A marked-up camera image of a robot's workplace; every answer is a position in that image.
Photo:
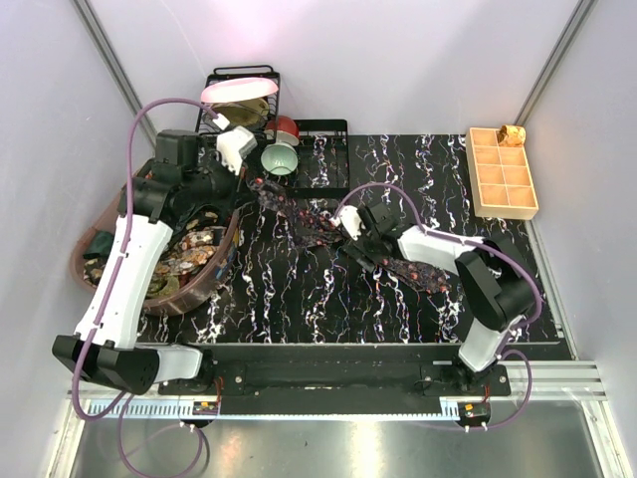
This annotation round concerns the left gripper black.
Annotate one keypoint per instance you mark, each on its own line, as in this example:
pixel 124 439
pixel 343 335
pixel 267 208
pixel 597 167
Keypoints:
pixel 234 185

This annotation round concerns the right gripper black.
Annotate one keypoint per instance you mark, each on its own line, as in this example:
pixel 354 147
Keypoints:
pixel 356 250

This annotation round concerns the dark floral red-dotted tie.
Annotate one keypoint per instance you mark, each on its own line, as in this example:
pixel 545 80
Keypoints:
pixel 312 229

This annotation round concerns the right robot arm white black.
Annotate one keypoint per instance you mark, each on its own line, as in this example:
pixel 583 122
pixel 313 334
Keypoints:
pixel 494 277

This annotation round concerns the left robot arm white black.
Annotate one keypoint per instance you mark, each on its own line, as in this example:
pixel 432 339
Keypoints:
pixel 158 199

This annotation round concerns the pale green ceramic bowl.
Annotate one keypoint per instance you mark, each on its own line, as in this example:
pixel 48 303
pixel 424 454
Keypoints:
pixel 279 159

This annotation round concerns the brown translucent plastic basin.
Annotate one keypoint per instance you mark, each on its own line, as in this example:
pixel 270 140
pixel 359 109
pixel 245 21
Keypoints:
pixel 186 298

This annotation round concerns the olive yellow plate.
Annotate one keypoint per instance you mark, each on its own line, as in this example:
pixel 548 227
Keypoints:
pixel 244 113

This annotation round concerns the red bowl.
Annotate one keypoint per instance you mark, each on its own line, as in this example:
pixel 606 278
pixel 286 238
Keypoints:
pixel 283 129

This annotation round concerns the pink plate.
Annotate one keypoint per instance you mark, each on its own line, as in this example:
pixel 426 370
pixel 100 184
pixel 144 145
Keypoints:
pixel 238 90

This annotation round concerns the dark green tie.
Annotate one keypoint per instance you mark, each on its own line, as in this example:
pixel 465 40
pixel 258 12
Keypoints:
pixel 100 246

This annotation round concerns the wooden compartment box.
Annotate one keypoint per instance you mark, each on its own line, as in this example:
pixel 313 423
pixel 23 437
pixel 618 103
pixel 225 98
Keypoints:
pixel 501 182

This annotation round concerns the rolled beige tie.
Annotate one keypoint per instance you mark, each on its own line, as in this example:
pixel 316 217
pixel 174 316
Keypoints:
pixel 511 136

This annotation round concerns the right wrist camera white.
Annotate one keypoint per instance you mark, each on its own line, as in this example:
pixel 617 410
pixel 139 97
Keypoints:
pixel 350 220

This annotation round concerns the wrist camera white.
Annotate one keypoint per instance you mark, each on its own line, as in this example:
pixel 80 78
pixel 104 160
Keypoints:
pixel 234 146
pixel 350 220

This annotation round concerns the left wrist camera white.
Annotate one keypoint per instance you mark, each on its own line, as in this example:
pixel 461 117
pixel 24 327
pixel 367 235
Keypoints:
pixel 234 146

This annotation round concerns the black wire dish rack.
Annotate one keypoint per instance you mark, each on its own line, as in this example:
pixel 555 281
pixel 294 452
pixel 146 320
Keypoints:
pixel 323 169

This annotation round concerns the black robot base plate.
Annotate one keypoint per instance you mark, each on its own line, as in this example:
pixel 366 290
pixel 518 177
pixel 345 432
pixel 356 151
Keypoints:
pixel 331 404

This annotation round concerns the aluminium frame rail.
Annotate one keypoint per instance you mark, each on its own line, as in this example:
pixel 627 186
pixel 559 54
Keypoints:
pixel 510 377

